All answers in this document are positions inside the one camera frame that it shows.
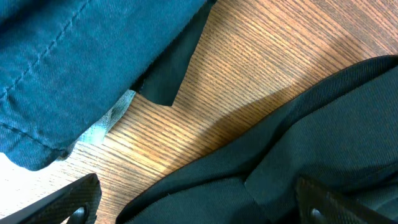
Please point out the black polo shirt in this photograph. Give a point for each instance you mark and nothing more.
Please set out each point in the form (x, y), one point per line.
(342, 132)

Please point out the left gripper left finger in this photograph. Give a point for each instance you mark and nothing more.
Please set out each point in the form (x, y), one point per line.
(77, 202)

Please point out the folded light grey garment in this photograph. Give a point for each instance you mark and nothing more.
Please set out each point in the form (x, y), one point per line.
(96, 133)

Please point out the folded navy blue garment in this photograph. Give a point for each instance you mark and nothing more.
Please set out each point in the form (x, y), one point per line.
(64, 64)

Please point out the folded black garment in stack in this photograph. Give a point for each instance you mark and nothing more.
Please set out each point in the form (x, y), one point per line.
(161, 81)

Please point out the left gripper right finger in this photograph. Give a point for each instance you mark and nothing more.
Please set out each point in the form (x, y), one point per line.
(317, 204)

